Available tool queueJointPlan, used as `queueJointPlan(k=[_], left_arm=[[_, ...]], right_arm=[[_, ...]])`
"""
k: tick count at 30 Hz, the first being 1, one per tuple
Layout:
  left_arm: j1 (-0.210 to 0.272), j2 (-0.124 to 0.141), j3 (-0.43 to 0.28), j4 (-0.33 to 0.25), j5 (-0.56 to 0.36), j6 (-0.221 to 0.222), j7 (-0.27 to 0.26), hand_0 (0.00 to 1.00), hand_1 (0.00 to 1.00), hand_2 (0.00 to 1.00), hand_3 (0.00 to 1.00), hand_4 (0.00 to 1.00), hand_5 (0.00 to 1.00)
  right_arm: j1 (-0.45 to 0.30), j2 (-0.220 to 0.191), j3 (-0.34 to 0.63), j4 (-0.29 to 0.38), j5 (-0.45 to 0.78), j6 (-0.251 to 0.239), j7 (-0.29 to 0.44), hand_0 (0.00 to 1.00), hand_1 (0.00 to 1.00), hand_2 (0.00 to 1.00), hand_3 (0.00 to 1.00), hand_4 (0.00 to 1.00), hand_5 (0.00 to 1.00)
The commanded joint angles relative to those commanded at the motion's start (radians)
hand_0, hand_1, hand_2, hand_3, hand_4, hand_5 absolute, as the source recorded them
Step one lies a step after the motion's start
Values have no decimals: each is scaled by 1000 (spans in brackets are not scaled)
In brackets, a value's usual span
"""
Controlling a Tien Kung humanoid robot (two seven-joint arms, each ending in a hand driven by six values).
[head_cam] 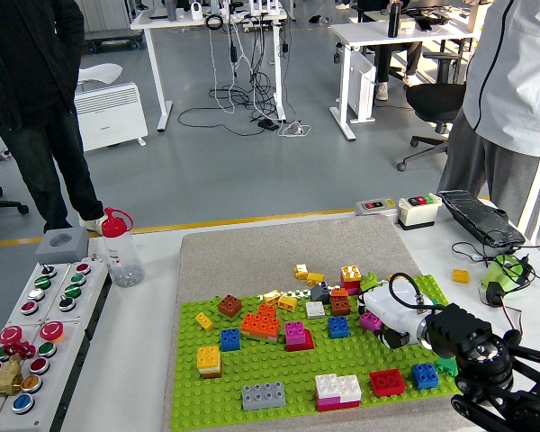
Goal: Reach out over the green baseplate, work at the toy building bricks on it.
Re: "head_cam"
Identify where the grey eight-stud brick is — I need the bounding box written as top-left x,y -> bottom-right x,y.
241,381 -> 287,412

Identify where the grey block with hole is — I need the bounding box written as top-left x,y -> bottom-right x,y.
34,226 -> 91,266

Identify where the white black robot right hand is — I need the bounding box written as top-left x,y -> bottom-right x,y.
357,283 -> 428,351

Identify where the white desk with tower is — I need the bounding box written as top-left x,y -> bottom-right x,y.
329,17 -> 478,143

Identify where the black white cable tangle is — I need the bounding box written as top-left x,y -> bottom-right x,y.
177,13 -> 293,139

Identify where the red square brick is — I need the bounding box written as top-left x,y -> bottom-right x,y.
368,368 -> 407,398

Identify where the white eight-button control box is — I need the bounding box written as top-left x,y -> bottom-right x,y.
6,256 -> 113,326

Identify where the white plastic chair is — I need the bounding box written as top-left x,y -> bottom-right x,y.
76,62 -> 125,94

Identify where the yellow red brick stack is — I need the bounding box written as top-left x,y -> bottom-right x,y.
340,265 -> 363,296

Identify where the white emergency-stop button box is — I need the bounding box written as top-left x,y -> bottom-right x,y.
0,314 -> 98,432

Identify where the blue square brick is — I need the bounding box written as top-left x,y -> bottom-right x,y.
410,362 -> 441,391
327,315 -> 351,339
220,328 -> 242,353

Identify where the grey-brown table mat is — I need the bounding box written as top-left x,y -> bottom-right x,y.
161,216 -> 467,432

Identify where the red valve handle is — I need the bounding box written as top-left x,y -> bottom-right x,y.
2,339 -> 37,360

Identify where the orange brown brick stack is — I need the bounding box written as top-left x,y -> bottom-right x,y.
330,287 -> 352,317

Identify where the white magenta brick stack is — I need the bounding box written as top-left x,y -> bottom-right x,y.
314,373 -> 364,413

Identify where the person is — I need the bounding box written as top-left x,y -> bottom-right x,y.
0,0 -> 109,235
436,0 -> 540,244
374,40 -> 424,103

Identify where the green studded baseplate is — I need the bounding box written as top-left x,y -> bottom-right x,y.
170,274 -> 463,432

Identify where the magenta square brick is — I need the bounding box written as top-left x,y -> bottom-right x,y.
358,310 -> 384,333
284,321 -> 308,347

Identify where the clear bottle red cap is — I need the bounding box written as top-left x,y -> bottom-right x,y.
100,206 -> 146,289

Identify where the white switch box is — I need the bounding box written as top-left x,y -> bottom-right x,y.
396,193 -> 443,231

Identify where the dark green brick piece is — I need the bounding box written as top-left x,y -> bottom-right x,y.
436,355 -> 459,377

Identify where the black wheeled dolly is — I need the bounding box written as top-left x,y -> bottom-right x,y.
84,33 -> 146,54

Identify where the light green tape roll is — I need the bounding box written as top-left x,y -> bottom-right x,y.
481,254 -> 532,301

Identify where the brass valve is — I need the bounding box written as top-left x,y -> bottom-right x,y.
0,355 -> 24,397

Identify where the white computer tower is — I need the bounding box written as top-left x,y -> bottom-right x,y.
348,56 -> 378,123

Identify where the black keyboard tray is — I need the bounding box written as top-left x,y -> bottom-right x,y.
437,189 -> 527,248

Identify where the orange brick cluster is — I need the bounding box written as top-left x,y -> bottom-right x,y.
240,303 -> 282,342

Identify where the grey sloped brick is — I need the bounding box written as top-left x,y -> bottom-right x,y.
310,281 -> 332,303

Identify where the brown square brick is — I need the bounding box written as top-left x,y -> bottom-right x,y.
218,294 -> 244,319

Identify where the white panel heater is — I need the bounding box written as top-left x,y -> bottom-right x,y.
74,82 -> 149,153

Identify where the black module with red wire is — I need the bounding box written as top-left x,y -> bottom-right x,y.
479,282 -> 527,338

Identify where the grey switch box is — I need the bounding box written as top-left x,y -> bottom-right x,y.
355,198 -> 400,218

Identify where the red sloped brick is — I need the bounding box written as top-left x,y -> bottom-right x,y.
286,328 -> 316,353

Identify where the white desk with cables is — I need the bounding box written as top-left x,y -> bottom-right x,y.
130,6 -> 289,132

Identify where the black cable with plug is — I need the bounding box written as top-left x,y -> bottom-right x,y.
452,241 -> 540,289

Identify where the black bottle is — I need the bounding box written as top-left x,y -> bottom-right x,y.
387,2 -> 402,39

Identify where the yellow tan brick stack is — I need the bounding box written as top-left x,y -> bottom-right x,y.
196,345 -> 223,380

